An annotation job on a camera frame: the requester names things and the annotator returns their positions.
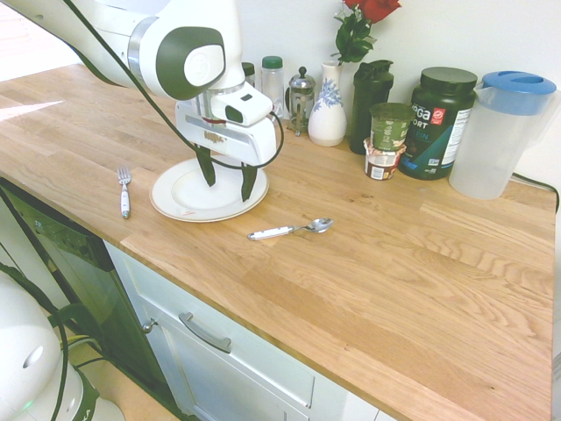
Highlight white handled metal fork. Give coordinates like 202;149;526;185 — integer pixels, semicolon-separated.
117;165;133;220

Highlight white plate gold rim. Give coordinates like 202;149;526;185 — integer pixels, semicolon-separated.
149;156;270;225

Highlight window blind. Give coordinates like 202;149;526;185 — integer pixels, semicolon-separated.
0;4;84;82

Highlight glass metal french press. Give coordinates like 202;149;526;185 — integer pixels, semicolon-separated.
285;66;317;138

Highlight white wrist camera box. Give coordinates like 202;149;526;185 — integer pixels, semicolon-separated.
209;89;273;129

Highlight red roses green leaves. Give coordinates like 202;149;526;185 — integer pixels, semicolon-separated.
330;0;402;67

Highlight white handled metal spoon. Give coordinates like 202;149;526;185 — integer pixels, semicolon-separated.
246;217;336;242

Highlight white drawer front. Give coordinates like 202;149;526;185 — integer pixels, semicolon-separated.
122;253;316;411

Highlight white kitchen cabinet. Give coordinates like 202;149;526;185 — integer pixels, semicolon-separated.
102;239;398;421

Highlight white red yogurt cup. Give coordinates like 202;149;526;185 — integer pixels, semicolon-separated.
362;137;408;182

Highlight clear bottle green cap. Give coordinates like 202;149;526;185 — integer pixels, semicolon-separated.
260;55;287;120

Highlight silver drawer handle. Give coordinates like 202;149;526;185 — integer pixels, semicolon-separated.
177;311;233;355

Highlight black dishwasher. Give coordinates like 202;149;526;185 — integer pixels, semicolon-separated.
0;176;179;416

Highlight clear pitcher light blue lid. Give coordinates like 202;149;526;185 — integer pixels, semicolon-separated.
447;70;558;202

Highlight black power cord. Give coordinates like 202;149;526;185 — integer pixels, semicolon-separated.
511;171;561;199

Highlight black protein powder tub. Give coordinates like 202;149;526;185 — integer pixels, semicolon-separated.
397;66;479;182

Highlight green yogurt cup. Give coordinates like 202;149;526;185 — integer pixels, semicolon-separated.
369;102;416;153

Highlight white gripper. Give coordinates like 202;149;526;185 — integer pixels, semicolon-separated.
174;100;279;204

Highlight black shaker bottle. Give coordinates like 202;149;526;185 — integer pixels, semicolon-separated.
348;59;395;156

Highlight white vase blue floral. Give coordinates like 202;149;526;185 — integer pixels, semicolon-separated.
307;60;348;147

